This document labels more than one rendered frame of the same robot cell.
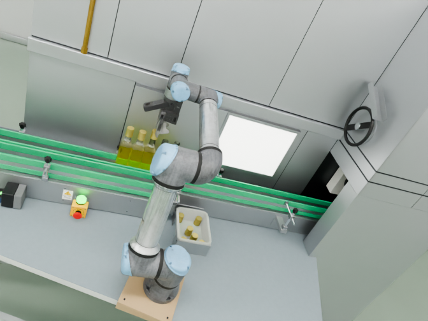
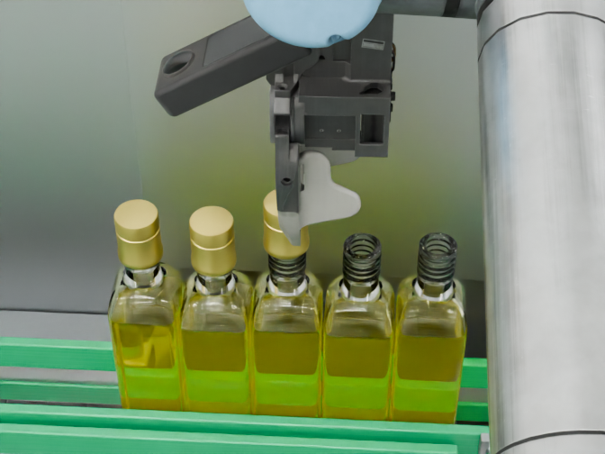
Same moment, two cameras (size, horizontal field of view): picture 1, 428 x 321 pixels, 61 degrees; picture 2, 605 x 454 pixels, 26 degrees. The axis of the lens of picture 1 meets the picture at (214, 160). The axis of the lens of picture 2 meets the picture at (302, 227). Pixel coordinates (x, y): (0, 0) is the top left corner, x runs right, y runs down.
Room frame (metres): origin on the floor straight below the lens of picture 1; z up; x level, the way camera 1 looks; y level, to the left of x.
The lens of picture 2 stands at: (0.79, 0.01, 1.85)
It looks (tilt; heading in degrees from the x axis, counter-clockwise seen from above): 44 degrees down; 24
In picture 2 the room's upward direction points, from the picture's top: straight up
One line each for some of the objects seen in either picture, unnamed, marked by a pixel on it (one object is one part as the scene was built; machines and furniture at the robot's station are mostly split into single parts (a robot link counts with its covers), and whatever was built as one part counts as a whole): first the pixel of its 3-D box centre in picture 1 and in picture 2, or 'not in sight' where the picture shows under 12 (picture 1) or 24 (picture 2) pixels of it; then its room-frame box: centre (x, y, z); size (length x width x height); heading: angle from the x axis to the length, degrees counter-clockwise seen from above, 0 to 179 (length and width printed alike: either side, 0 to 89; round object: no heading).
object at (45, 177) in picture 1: (45, 172); not in sight; (1.13, 0.65, 0.94); 0.07 x 0.04 x 0.13; 21
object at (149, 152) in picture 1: (146, 162); (288, 368); (1.44, 0.31, 0.99); 0.06 x 0.06 x 0.21; 21
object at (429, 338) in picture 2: not in sight; (425, 373); (1.49, 0.20, 0.99); 0.06 x 0.06 x 0.21; 20
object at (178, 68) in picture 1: (178, 78); not in sight; (1.45, 0.29, 1.47); 0.09 x 0.08 x 0.11; 22
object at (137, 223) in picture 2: (129, 131); (138, 233); (1.40, 0.42, 1.14); 0.04 x 0.04 x 0.04
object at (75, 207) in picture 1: (79, 207); not in sight; (1.17, 0.48, 0.79); 0.07 x 0.07 x 0.07; 21
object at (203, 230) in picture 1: (190, 230); not in sight; (1.33, -0.04, 0.80); 0.22 x 0.17 x 0.09; 21
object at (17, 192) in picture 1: (13, 195); not in sight; (1.07, 0.74, 0.79); 0.08 x 0.08 x 0.08; 21
